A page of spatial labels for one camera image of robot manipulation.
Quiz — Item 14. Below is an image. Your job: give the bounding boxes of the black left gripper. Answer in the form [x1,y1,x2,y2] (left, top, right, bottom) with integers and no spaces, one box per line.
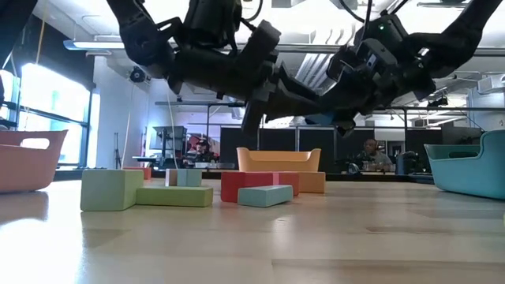
[169,19,336,137]

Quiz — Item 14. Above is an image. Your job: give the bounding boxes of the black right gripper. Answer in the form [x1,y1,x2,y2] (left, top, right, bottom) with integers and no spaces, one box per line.
[315,41,435,138]

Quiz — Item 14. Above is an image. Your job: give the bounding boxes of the large yellow-orange block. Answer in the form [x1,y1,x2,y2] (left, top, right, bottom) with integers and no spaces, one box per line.
[297,170,327,195]

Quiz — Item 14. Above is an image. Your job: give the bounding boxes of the large red block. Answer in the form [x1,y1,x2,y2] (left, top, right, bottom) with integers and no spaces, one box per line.
[220,170,278,204]
[273,171,301,197]
[123,166,152,181]

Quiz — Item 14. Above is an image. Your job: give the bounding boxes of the teal block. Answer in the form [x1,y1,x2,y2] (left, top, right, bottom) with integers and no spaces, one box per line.
[237,184,294,209]

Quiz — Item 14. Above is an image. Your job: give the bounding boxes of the small teal cube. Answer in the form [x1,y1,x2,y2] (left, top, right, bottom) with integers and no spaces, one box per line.
[175,168,204,188]

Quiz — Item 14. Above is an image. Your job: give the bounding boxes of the green block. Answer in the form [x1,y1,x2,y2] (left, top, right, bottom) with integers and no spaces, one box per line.
[135,185,215,208]
[80,168,145,212]

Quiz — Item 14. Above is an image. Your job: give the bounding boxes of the orange plastic bin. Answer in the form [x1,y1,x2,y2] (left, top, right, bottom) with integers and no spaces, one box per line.
[0,129,69,195]

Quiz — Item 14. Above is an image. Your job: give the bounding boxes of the person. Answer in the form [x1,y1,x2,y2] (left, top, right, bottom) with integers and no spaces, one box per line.
[184,137,217,164]
[356,137,395,173]

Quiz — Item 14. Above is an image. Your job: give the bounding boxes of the yellow plastic bin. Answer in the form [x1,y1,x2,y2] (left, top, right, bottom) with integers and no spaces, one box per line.
[236,147,322,174]

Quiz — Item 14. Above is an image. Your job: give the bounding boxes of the black round bin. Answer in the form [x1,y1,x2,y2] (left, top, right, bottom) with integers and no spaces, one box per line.
[395,151,420,176]

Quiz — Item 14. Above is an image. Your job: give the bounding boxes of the black ceiling spotlight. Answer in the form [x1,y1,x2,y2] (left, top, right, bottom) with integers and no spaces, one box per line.
[129,65,147,84]
[427,95,450,108]

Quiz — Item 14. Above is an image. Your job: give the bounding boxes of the black monitor on stand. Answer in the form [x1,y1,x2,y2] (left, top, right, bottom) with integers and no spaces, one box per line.
[146,125,189,169]

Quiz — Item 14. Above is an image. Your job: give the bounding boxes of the teal plastic bin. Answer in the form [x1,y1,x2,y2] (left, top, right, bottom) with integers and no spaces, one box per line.
[424,129,505,201]

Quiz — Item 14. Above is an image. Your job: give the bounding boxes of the long ceiling light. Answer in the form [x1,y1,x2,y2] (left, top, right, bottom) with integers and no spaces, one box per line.
[62,39,127,51]

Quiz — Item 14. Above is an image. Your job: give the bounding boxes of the black partition wall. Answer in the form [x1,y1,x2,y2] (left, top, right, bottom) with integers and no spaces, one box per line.
[219,126,376,174]

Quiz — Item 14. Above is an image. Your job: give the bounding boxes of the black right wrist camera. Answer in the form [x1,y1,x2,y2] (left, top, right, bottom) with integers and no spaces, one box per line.
[353,11,411,49]

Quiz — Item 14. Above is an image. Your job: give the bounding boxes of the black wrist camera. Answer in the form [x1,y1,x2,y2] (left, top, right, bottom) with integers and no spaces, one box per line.
[353,11,411,49]
[183,0,244,50]

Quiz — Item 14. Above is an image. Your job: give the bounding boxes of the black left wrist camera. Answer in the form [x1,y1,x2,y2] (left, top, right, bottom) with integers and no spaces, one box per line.
[183,0,244,50]

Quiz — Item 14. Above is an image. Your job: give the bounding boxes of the black pipe frame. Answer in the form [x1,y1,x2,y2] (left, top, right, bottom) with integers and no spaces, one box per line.
[155,100,505,174]

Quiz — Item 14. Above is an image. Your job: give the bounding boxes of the white hanging cable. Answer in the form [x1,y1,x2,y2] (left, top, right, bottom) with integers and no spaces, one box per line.
[165,88,179,170]

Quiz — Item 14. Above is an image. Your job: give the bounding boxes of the black aluminium table frame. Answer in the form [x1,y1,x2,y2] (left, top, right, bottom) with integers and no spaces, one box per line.
[47,167,435,185]

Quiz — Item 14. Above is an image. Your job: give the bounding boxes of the yellow hanging cable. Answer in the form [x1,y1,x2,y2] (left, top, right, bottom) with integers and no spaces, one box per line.
[34,13,47,66]

